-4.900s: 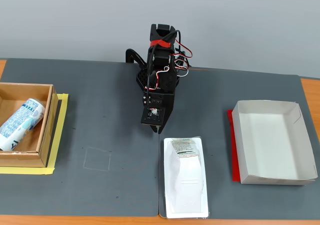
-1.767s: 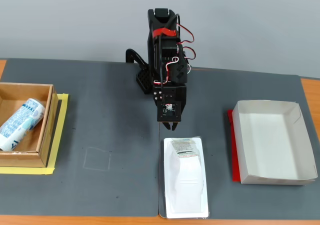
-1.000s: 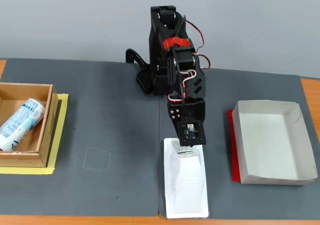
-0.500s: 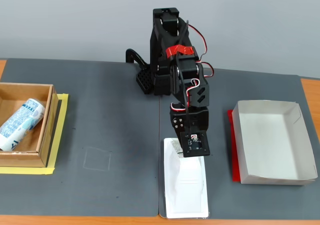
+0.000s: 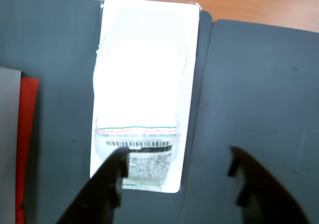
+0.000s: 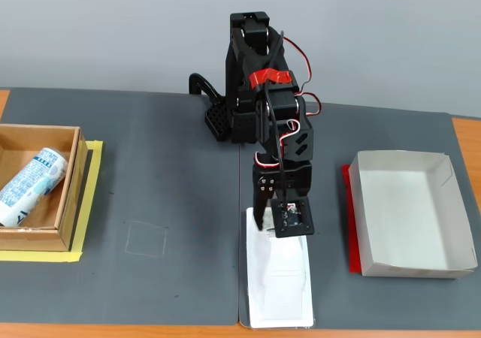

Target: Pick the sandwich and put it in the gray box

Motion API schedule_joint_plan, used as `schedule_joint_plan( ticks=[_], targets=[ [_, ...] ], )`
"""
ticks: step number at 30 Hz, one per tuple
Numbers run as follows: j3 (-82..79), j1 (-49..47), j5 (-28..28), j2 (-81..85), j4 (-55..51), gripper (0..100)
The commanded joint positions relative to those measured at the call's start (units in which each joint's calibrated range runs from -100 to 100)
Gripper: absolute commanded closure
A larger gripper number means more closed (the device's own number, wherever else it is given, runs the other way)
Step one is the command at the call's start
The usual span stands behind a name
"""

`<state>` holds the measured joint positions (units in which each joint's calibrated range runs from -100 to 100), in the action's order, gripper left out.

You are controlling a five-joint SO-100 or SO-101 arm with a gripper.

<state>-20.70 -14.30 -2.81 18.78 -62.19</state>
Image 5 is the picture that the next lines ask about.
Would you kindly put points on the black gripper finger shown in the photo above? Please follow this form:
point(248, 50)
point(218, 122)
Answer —
point(94, 196)
point(269, 196)

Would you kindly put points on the white packaged sandwich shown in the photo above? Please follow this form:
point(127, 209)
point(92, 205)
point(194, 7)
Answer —
point(144, 79)

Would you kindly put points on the red paper sheet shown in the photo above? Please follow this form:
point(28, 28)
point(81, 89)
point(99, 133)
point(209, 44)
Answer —
point(26, 134)

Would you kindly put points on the grey sheet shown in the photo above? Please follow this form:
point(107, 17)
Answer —
point(8, 146)

